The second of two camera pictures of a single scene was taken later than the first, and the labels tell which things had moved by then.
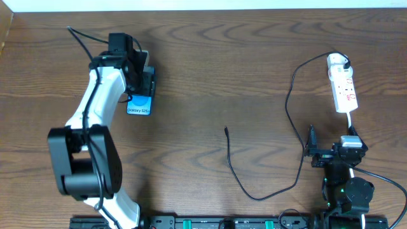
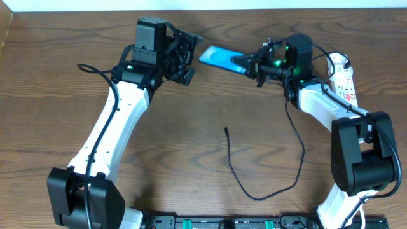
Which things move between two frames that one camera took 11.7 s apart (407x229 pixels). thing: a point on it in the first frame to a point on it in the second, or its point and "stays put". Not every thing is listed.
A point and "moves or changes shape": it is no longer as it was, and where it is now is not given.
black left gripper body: [149, 83] to [186, 57]
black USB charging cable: [347, 65] stays put
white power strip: [343, 90] stays put
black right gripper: [328, 152] to [260, 67]
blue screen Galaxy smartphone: [140, 105] moves or changes shape
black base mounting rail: [240, 222] stays put
